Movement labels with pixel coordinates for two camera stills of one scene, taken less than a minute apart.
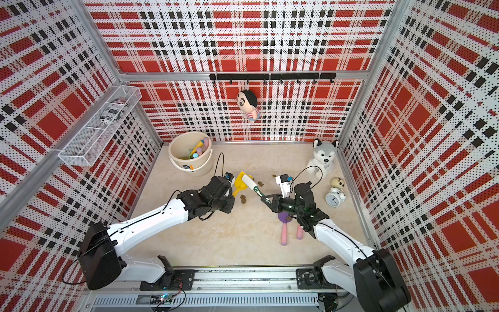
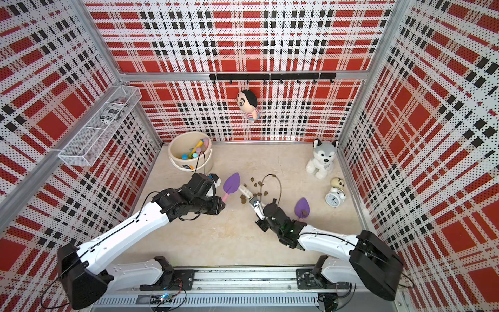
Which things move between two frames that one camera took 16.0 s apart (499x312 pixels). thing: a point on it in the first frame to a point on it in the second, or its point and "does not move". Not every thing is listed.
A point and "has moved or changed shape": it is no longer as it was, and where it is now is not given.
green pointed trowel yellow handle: [194, 150] does not move
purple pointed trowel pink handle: [284, 219] has moved or changed shape
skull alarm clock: [336, 194] does not move
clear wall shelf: [86, 145] does not move
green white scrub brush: [244, 181] to [245, 192]
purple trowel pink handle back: [206, 143] does not move
